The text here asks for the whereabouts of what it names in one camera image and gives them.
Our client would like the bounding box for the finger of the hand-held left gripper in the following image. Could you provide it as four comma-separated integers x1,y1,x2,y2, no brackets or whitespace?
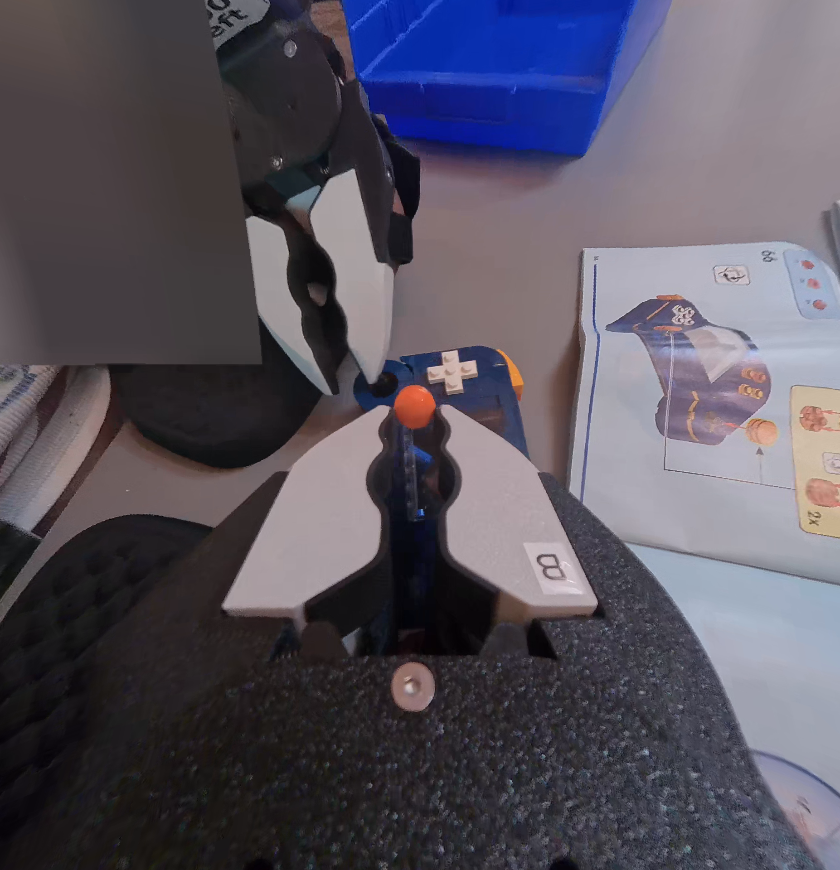
246,216,342,396
287,166,398,390

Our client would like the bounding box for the black mesh pad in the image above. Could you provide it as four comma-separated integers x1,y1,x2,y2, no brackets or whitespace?
0,514,213,870

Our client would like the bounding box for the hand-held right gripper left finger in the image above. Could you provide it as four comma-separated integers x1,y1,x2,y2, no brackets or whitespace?
221,404,403,658

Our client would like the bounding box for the blue plastic bin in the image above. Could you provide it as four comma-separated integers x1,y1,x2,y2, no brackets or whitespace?
341,0,672,159

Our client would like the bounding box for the blue toy brick model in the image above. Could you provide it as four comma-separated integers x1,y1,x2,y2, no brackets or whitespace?
354,345,529,640

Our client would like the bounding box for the dark rounded object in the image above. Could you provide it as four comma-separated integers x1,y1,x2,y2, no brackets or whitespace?
109,363,332,470

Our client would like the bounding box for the white printed shirt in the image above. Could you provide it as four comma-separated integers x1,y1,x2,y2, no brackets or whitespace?
0,365,111,534

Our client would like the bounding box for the clear plastic bowl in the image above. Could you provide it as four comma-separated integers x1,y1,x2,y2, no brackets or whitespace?
745,748,840,870

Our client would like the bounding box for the toy instruction booklet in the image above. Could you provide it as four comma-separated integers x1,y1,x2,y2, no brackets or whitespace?
568,241,840,769

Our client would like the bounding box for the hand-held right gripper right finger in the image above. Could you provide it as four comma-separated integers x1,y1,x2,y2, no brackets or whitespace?
428,406,599,655

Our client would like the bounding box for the orange round toy pin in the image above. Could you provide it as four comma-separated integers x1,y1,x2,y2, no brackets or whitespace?
391,385,438,436

